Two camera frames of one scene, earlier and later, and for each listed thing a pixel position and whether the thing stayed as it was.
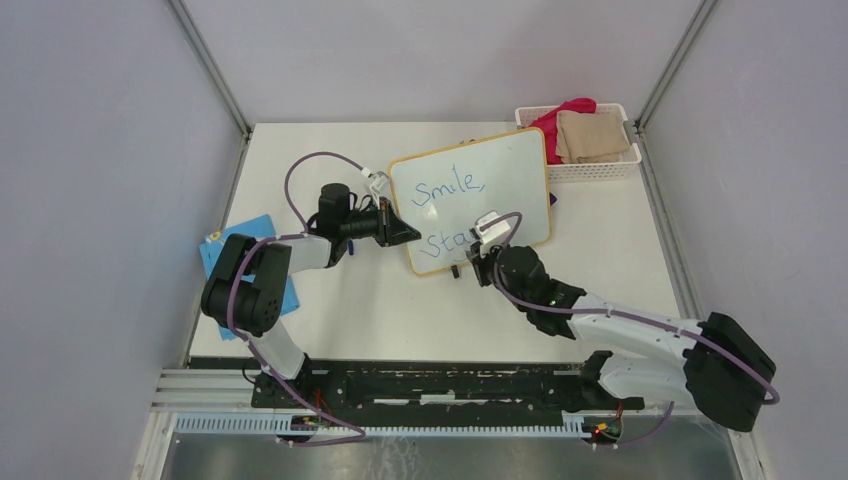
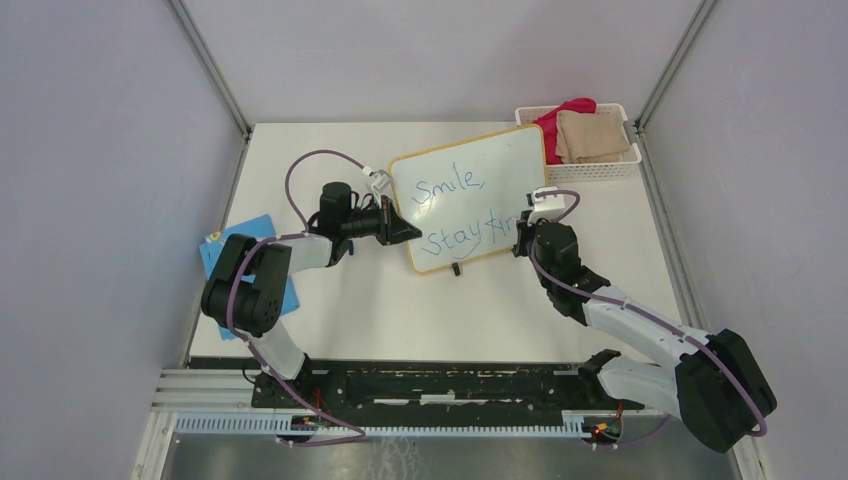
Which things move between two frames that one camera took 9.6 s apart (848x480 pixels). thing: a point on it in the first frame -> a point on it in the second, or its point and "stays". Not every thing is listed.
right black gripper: (480, 261) -> (525, 229)
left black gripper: (397, 232) stays
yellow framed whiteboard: (443, 193) stays
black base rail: (441, 388) stays
